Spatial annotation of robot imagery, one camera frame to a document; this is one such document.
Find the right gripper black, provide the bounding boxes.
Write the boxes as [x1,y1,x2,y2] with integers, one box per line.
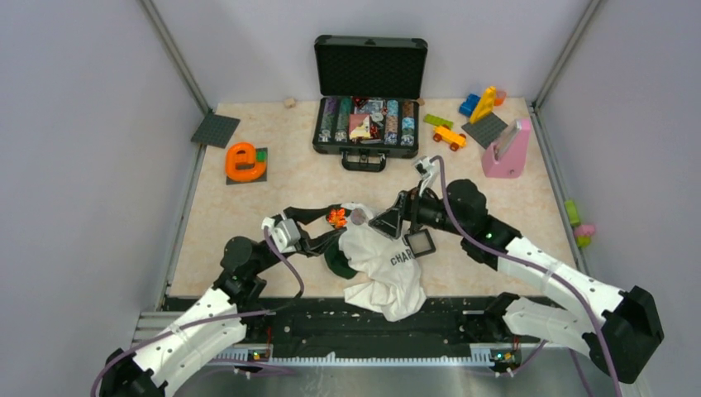
[370,179,467,239]

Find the red maple leaf brooch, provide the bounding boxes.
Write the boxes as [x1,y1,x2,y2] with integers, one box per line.
[326,208,347,229]

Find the white and green garment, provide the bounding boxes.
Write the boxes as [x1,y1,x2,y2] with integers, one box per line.
[324,203,427,322]

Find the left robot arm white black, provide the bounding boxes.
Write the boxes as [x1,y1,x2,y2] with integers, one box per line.
[89,203,351,396]

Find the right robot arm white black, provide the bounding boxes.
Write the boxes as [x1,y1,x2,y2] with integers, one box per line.
[370,179,665,384]

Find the orange letter e toy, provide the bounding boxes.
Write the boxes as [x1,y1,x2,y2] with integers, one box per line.
[225,142,268,183]

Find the yellow orange toy car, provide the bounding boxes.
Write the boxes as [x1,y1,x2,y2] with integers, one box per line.
[433,126,467,151]

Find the green flat brick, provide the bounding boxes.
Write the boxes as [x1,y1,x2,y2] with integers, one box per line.
[423,113,454,129]

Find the pink metronome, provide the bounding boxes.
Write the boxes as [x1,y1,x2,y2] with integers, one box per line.
[481,118,532,179]

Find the dark grey baseplate right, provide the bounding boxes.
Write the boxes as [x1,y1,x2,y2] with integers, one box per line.
[461,112,508,149]

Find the dark grey baseplate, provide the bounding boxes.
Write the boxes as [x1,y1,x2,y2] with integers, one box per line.
[190,112,241,149]
[461,112,508,149]

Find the black poker chip case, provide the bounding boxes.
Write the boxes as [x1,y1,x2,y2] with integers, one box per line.
[312,35,428,172]

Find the blue toy brick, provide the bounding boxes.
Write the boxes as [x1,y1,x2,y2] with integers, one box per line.
[458,93,481,117]

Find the dark grey baseplate left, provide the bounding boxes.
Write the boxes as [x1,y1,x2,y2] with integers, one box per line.
[190,112,241,149]

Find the yellow triangular toy brick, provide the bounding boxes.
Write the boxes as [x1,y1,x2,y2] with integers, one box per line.
[469,86,497,124]

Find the orange toy cup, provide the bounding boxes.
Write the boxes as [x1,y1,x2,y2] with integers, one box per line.
[494,89,508,107]

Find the green and pink bricks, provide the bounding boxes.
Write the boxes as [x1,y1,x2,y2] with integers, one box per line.
[564,199,596,248]

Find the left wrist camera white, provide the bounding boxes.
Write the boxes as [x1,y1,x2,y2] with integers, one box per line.
[261,218,302,253]

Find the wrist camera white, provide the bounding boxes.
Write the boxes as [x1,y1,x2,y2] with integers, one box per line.
[412,156,441,196]
[261,218,302,253]

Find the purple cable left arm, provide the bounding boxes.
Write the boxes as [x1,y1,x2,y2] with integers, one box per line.
[88,224,307,397]

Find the black square frame lower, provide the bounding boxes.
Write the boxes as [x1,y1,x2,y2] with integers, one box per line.
[403,229,436,258]

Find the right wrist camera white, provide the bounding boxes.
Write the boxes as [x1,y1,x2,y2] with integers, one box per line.
[412,156,441,196]

